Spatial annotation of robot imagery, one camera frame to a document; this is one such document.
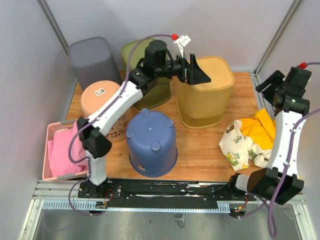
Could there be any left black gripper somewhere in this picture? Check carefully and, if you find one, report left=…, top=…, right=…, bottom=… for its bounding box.
left=156, top=52, right=212, bottom=86

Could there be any yellow mesh waste bin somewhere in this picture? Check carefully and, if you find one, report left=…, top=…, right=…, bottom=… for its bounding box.
left=176, top=56, right=235, bottom=129

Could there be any green mesh waste bin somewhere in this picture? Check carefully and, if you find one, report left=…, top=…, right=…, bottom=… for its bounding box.
left=121, top=38, right=171, bottom=110

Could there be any blue plastic bucket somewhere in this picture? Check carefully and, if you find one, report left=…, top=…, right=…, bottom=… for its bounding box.
left=126, top=108, right=178, bottom=178

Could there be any peach plastic bucket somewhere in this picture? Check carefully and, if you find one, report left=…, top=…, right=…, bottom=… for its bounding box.
left=80, top=80, right=134, bottom=142

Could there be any grey mesh waste bin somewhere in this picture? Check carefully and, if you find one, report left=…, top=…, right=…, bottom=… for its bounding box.
left=67, top=37, right=123, bottom=90

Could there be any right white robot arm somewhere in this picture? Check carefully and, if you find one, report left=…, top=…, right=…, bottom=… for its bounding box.
left=226, top=66, right=312, bottom=205

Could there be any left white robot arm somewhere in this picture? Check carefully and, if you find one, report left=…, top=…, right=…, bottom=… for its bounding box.
left=76, top=34, right=211, bottom=198

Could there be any yellow cloth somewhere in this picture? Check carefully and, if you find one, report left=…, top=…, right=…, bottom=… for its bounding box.
left=240, top=108, right=276, bottom=150

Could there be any white cartoon print cloth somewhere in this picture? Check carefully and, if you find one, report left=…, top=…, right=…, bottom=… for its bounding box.
left=218, top=119, right=272, bottom=171

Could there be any pink plastic basket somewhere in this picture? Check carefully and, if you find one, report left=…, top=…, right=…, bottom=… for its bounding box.
left=42, top=119, right=88, bottom=182

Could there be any pink towel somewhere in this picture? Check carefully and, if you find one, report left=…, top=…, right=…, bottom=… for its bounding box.
left=50, top=122, right=88, bottom=175

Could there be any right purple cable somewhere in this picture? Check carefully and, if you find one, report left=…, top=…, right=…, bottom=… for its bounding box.
left=241, top=61, right=320, bottom=238

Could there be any purple cable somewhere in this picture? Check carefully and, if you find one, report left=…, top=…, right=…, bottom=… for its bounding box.
left=241, top=61, right=320, bottom=238
left=67, top=32, right=180, bottom=216

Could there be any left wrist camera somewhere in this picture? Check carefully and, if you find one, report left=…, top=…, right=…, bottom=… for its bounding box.
left=172, top=34, right=191, bottom=57

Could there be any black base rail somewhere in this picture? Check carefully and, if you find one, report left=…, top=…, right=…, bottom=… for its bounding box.
left=77, top=178, right=254, bottom=205

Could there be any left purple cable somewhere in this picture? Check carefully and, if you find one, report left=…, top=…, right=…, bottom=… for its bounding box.
left=67, top=32, right=180, bottom=216

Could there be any white cable duct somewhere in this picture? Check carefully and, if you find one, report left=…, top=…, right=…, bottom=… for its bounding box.
left=42, top=198, right=231, bottom=214

